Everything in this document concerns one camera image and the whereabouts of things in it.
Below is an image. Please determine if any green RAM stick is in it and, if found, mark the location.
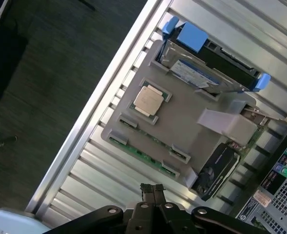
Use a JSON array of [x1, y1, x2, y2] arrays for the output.
[[110, 137, 181, 176]]

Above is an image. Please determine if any black graphics card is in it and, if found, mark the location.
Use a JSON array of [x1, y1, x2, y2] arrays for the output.
[[191, 103, 287, 202]]

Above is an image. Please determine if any grey plastic parts rack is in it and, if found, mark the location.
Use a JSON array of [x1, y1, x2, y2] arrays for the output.
[[101, 39, 259, 194]]

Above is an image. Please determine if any grey PC case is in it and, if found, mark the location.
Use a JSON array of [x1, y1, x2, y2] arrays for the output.
[[235, 126, 287, 234]]

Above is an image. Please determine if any silver CPU chip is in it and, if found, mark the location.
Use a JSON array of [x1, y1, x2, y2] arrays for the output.
[[133, 85, 168, 116]]

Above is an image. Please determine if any white plastic box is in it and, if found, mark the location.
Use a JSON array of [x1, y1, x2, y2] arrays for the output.
[[0, 207, 50, 234]]

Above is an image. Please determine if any silver hard disk with label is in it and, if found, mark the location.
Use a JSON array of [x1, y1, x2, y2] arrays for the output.
[[161, 40, 232, 95]]

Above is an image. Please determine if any black chair base leg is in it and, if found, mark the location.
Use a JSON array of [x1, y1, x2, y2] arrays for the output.
[[0, 135, 19, 147]]

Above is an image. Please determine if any blue and black disk caddy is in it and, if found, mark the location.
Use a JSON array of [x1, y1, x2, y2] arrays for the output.
[[159, 16, 272, 95]]

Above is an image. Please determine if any black cabinet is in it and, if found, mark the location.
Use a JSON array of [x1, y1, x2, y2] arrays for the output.
[[0, 0, 29, 102]]

